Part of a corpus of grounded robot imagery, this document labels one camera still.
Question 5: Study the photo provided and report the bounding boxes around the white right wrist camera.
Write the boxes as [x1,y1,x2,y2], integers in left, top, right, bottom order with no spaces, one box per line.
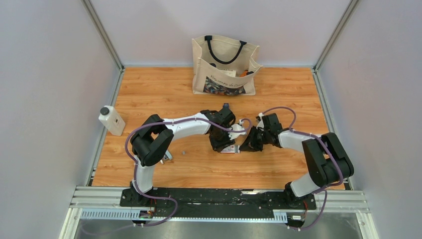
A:
[256,113,264,129]

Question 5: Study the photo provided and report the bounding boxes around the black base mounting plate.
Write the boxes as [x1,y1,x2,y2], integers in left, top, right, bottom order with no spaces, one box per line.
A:
[119,187,317,219]

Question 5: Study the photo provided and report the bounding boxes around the red white staple box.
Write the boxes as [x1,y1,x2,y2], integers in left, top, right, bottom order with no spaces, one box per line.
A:
[220,145,240,154]

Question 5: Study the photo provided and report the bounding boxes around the aluminium frame rail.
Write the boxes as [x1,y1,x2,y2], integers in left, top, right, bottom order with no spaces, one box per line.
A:
[60,186,379,239]

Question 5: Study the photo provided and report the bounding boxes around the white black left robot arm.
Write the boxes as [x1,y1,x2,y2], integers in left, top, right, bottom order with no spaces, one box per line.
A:
[128,109,236,207]

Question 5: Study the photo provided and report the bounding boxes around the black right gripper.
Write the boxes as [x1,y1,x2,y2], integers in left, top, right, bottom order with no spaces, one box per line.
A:
[238,125,270,152]

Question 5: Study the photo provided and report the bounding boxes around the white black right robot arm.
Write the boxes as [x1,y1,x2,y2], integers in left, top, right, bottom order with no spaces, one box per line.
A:
[239,114,354,209]

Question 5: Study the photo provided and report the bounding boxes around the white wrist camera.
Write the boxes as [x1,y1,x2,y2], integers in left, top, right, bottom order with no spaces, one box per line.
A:
[228,119,248,135]
[256,113,264,129]

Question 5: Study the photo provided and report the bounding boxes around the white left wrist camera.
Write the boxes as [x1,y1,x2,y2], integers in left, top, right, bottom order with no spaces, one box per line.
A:
[228,119,248,135]

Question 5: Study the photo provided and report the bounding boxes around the light blue white stapler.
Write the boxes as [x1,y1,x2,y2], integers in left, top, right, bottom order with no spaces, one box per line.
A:
[160,150,173,164]

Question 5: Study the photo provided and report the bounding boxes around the beige canvas tote bag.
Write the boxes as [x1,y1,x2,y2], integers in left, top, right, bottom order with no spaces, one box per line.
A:
[192,35,263,96]

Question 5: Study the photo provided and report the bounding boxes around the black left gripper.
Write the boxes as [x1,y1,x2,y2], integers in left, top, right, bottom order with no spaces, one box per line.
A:
[210,126,236,154]

